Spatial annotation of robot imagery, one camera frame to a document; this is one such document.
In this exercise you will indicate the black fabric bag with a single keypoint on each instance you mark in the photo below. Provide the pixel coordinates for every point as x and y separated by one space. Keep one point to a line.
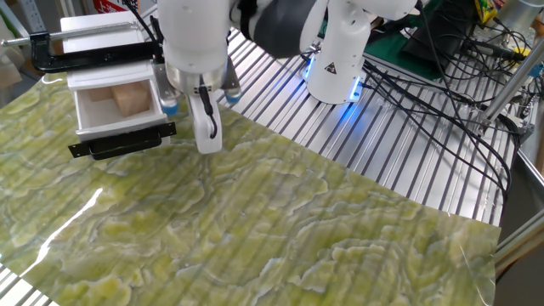
442 34

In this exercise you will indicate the large wooden block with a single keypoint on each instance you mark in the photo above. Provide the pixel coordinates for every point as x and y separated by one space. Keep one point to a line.
132 100

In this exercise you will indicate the aluminium table edge rail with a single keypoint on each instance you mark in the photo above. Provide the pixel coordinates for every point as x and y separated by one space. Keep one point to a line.
523 242

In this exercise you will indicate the green marble pattern mat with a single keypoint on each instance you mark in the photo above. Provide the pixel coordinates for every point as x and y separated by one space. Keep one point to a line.
255 212

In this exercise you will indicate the yellow snack packet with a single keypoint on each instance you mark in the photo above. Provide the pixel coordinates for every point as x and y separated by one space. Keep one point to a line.
486 8

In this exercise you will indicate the red and white box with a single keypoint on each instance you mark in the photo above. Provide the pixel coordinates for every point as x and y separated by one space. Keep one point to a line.
106 5

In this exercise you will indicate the black C-clamp with steel screw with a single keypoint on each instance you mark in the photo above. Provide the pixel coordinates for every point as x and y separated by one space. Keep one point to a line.
85 57

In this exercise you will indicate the green cutting mat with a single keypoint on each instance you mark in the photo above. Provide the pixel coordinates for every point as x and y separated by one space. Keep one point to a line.
395 55

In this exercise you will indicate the slanted aluminium frame post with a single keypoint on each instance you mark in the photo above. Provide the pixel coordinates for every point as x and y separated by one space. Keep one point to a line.
510 87

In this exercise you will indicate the black cylindrical plug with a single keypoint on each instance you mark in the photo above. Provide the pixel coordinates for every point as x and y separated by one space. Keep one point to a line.
493 50

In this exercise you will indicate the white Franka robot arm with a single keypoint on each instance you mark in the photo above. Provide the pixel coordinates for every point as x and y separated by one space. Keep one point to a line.
195 38

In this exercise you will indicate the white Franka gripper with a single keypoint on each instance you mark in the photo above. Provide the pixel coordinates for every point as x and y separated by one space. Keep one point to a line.
206 146

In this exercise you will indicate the silver sensor box blue cap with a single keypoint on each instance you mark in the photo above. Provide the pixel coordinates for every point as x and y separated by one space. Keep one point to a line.
233 83
166 85

